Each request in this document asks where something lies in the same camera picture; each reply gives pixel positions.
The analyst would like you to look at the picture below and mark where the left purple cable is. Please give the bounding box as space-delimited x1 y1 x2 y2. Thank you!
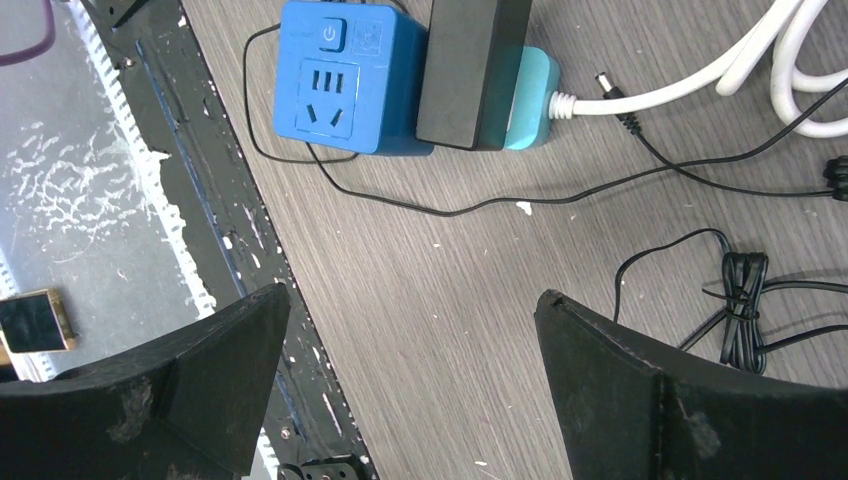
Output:
0 0 58 68

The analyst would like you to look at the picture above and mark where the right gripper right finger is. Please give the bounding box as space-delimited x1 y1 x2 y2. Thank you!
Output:
534 290 847 479

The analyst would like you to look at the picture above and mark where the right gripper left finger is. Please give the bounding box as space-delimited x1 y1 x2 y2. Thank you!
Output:
1 284 290 479

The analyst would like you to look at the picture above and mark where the black power adapter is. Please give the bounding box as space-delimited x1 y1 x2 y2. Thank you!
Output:
416 0 533 151

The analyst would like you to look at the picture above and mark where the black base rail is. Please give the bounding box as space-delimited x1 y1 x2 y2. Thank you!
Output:
74 1 377 479

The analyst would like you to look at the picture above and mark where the teal usb power strip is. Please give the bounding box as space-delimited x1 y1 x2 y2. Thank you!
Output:
504 45 561 151

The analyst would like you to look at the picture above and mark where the white thick coiled cable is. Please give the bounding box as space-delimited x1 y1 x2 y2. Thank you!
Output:
548 0 848 140

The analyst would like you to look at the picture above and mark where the black thin cable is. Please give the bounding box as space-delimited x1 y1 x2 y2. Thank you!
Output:
242 23 848 376

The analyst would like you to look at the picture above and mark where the blue cube socket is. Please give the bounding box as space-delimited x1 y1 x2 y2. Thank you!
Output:
272 1 434 156

